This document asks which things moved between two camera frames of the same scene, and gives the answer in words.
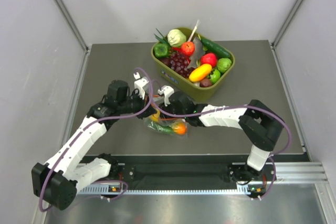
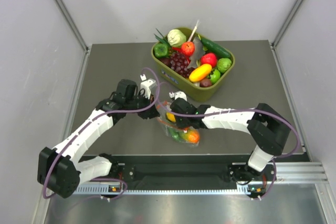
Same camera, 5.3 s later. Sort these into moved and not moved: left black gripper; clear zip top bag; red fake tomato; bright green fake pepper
Moved: clear zip top bag
Not moved: red fake tomato; bright green fake pepper; left black gripper
